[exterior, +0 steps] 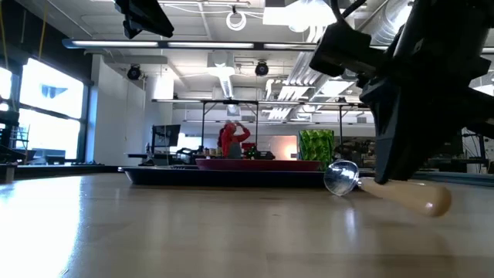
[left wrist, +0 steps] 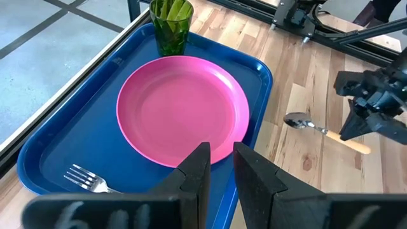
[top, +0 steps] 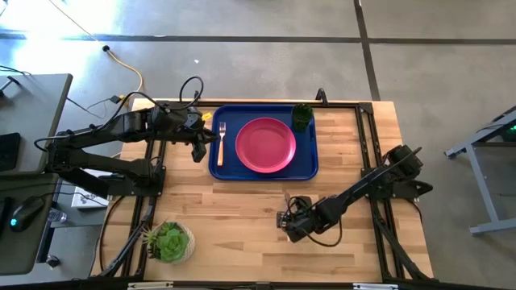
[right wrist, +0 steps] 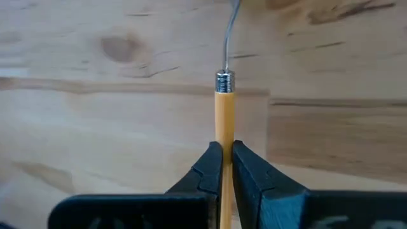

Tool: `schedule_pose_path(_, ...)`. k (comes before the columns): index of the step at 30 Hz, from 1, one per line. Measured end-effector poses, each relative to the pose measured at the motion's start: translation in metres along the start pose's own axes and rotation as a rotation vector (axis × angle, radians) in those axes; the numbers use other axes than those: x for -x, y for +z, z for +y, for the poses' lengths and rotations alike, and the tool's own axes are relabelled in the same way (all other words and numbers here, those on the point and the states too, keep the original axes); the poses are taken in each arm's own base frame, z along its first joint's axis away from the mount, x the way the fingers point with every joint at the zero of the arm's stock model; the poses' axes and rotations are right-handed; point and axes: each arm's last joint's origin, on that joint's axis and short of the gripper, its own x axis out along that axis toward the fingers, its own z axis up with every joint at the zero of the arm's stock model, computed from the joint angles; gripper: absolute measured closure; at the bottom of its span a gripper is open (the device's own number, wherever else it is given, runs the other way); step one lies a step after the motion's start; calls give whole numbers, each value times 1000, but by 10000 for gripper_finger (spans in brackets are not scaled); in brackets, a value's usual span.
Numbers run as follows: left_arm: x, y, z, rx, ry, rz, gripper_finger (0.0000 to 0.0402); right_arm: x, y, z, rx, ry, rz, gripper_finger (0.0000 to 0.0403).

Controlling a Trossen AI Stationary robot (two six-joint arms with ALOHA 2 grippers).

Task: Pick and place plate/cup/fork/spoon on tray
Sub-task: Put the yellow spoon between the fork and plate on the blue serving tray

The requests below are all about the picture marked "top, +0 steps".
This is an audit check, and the clear water bottle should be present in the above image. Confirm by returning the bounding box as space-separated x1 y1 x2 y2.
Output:
48 207 69 225

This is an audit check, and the black aluminium table frame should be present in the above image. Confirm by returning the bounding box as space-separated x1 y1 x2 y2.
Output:
90 88 435 283

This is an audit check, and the black flat device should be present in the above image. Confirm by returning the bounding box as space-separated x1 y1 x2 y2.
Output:
0 132 21 172

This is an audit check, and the grey metal table frame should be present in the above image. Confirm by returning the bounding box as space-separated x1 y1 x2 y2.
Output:
443 105 516 237

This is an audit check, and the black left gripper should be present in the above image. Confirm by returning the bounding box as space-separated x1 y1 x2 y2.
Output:
160 105 220 146

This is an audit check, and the fork with orange handle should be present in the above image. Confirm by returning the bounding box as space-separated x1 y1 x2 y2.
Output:
216 121 227 168

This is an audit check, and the dark grey desk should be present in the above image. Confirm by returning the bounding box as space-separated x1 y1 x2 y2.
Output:
0 172 61 277

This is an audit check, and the red-pink round plate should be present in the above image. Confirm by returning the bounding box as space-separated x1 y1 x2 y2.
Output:
235 117 298 175

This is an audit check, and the green faceted cup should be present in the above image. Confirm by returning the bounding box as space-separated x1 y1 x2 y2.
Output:
290 102 314 133

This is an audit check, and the silver metal bracket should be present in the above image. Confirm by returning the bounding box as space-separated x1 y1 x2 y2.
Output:
352 283 398 290
127 281 174 290

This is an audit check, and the black support beam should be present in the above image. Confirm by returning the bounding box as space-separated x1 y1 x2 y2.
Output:
43 160 112 199

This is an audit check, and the blue plastic tray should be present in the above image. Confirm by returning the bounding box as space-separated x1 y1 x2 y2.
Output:
208 104 319 181

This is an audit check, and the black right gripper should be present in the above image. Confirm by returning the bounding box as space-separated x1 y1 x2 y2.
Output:
281 197 323 243

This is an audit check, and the black device with green light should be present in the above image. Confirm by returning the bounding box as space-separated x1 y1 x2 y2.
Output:
499 120 516 142

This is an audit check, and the green succulent in white pot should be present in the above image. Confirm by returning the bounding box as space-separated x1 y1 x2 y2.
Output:
140 220 197 266

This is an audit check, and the white printed booklet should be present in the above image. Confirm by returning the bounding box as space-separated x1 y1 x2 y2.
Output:
71 163 116 209

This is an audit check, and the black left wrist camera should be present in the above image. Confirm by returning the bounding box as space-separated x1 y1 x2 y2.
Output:
190 143 208 164

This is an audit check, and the black computer mouse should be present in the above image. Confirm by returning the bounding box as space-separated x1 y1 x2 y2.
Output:
8 196 45 234

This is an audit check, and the yellow extension cable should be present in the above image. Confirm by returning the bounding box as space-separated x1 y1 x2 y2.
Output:
47 0 144 109

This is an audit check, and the black crossbar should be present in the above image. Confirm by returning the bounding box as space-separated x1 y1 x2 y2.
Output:
0 276 516 290

